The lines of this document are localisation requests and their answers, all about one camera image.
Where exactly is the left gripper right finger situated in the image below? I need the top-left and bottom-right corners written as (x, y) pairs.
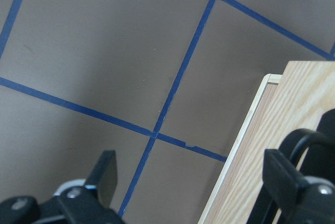
top-left (263, 149), bottom-right (306, 208)

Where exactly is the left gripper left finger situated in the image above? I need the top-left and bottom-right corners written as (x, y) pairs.
top-left (84, 150), bottom-right (117, 207)

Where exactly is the wooden drawer cabinet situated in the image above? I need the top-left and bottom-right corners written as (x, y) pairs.
top-left (199, 61), bottom-right (334, 223)

